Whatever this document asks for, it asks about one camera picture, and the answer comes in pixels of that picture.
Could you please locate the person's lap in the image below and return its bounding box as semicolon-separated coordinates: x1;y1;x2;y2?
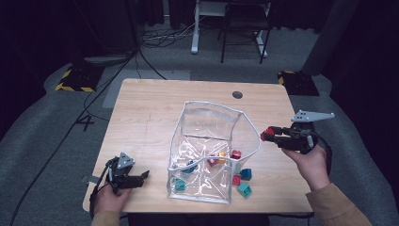
128;213;271;226

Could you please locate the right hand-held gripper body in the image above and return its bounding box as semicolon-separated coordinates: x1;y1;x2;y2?
290;109;336;154

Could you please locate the black tape floor mark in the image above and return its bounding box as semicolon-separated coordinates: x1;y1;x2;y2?
74;115;95;132

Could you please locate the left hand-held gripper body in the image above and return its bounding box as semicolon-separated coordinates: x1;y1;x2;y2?
105;152;136;196

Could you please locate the black chair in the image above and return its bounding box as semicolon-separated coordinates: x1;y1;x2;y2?
217;0;274;65

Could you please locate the left hand-held gripper cable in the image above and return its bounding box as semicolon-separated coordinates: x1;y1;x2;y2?
88;166;113;219

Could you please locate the grey curtain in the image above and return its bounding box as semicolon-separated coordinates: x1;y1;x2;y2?
301;0;360;76

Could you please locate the bundle of floor cables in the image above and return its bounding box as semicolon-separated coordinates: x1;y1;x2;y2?
139;18;208;50

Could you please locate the dark blue long toy block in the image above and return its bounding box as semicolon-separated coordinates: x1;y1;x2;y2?
183;159;200;174

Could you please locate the grey flat stand base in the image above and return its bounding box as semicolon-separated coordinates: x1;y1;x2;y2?
83;55;136;66

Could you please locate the clear plastic bag white trim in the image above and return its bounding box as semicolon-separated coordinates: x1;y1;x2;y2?
166;100;262;205

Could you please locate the grey tape strip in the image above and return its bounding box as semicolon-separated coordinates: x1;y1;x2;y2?
81;174;101;185

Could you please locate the person's right hand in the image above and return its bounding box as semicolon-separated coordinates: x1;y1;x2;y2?
280;144;332;192

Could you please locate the black yellow striped stand base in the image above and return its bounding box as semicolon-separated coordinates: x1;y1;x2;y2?
277;70;320;97
55;62;104;93

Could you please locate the long black floor cable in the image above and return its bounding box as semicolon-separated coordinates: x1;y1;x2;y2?
8;46;140;226

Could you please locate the person's left hand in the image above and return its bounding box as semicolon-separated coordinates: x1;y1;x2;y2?
92;185;133;215

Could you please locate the white desk frame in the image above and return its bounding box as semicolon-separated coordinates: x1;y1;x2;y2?
190;0;269;59

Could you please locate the thin black floor cable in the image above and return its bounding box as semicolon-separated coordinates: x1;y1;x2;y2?
136;46;168;81

